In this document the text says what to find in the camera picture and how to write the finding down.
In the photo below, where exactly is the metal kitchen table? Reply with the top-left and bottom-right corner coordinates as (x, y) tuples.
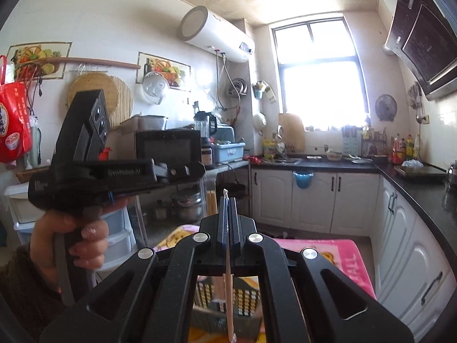
(134, 161), (250, 229)

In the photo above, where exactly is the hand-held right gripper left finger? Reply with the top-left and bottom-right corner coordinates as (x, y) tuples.
(39, 196), (229, 343)

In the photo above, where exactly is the black microwave oven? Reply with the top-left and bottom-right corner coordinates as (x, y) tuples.
(135, 129), (202, 172)

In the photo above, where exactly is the wicker basket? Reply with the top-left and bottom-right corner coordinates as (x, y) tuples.
(16, 166), (51, 183)

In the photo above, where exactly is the long wooden rolling pin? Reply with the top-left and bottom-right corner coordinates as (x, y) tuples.
(43, 57), (141, 69)

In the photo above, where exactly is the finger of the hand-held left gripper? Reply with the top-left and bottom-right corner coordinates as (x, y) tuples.
(154, 161), (207, 186)

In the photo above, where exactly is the coiled metal rack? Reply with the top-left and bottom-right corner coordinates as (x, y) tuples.
(227, 77), (248, 99)

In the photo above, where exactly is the wooden chopstick pair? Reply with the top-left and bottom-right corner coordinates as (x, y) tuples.
(222, 189), (238, 343)

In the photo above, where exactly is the fruit wall poster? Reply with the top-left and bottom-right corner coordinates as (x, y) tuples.
(7, 42), (73, 79)
(136, 52), (191, 90)

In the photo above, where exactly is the small round wall fan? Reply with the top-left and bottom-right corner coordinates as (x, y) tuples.
(375, 94), (398, 121)

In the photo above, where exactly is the person's left forearm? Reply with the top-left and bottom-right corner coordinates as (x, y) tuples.
(0, 245), (75, 342)

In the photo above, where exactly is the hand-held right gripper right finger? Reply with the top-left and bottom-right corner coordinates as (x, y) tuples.
(228, 197), (415, 343)

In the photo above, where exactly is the white water heater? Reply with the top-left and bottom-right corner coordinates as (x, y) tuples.
(179, 5), (256, 63)

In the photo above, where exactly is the row of sauce bottles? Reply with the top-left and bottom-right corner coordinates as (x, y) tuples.
(391, 134), (422, 165)

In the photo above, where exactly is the blue hanging bin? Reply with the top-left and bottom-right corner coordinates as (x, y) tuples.
(293, 171), (315, 189)

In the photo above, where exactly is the black kitchen countertop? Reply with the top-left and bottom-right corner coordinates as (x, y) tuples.
(248, 155), (457, 258)

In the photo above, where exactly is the metal baking tray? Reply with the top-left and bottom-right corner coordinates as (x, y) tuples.
(393, 164), (447, 180)

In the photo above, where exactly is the blue plastic container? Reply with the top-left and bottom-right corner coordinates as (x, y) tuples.
(213, 142), (247, 163)

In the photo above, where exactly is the green plastic utensil basket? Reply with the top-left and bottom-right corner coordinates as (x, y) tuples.
(193, 275), (263, 334)

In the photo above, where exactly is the round bamboo board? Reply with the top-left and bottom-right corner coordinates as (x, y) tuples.
(68, 72), (133, 131)

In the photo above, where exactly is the plastic drawer unit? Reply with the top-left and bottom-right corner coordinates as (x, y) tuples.
(3, 182), (133, 272)

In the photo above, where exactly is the person's left hand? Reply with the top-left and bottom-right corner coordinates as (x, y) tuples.
(29, 196), (129, 288)

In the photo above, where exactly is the kitchen window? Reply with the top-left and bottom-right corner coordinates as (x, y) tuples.
(269, 16), (370, 131)

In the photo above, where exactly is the wooden cutting board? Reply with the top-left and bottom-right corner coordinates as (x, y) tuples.
(278, 112), (306, 152)

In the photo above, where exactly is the steel cooking pot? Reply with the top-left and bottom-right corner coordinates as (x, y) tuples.
(171, 190), (204, 222)

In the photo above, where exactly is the black blender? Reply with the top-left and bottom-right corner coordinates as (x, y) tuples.
(194, 111), (218, 147)

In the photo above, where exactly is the black range hood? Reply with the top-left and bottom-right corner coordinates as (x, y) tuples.
(384, 0), (457, 101)

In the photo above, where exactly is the red plastic bag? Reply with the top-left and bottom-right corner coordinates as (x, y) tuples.
(0, 55), (33, 165)

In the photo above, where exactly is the pink bear printed blanket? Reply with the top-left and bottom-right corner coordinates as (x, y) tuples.
(153, 223), (377, 343)

